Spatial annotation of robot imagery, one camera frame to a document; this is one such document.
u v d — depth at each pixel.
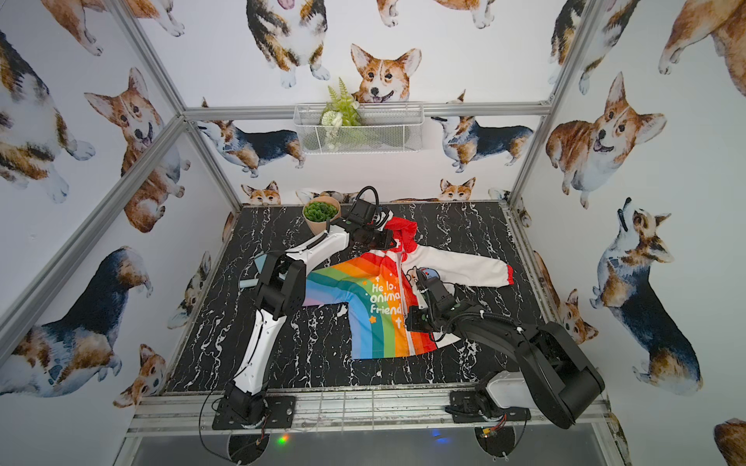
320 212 1.03
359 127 0.88
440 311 0.69
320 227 1.04
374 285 0.94
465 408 0.73
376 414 0.75
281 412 0.74
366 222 0.85
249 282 0.99
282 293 0.61
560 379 0.42
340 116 0.82
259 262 1.03
